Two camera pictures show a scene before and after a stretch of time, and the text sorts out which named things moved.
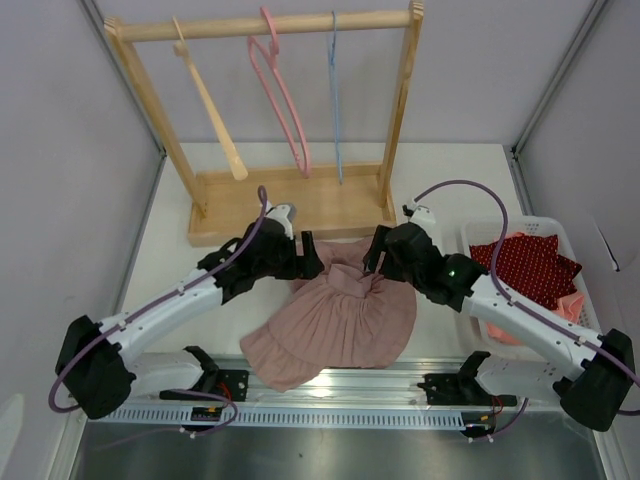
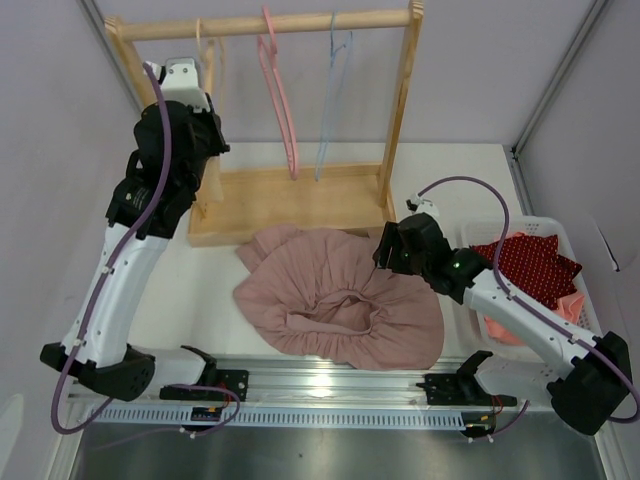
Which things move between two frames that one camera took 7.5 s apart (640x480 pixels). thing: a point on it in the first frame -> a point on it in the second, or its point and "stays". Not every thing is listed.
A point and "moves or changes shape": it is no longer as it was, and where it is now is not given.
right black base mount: (463, 388) stays
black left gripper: (307, 266) -> (218, 143)
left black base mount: (230, 382) stays
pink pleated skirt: (343, 316) moves or changes shape
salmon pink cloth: (570, 305) stays
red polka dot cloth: (532, 266) stays
